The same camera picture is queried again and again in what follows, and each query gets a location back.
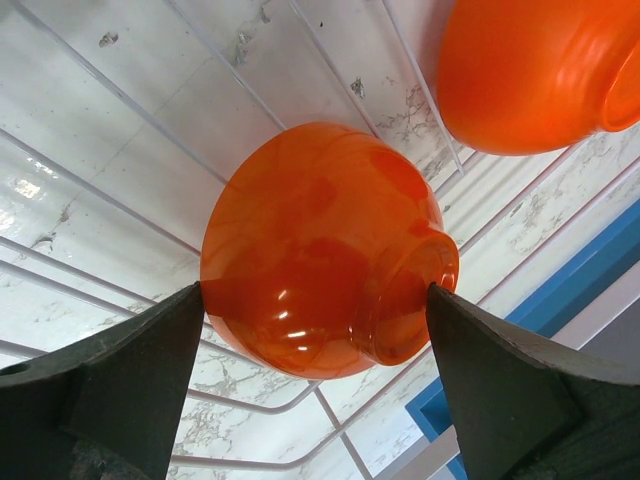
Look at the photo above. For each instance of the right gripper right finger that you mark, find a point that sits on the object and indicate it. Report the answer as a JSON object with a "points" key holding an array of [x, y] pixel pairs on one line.
{"points": [[526, 407]]}

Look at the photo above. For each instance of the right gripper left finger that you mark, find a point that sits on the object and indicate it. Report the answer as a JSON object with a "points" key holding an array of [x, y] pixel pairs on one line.
{"points": [[107, 406]]}

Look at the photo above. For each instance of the orange bowl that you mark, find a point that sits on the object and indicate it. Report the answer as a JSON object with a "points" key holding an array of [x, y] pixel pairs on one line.
{"points": [[319, 253], [527, 77]]}

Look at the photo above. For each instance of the colourful shelf unit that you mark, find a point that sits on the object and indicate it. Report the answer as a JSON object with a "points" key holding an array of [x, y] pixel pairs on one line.
{"points": [[549, 308]]}

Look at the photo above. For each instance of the clear wire dish rack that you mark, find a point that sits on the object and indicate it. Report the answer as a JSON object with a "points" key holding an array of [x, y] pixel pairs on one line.
{"points": [[121, 120]]}

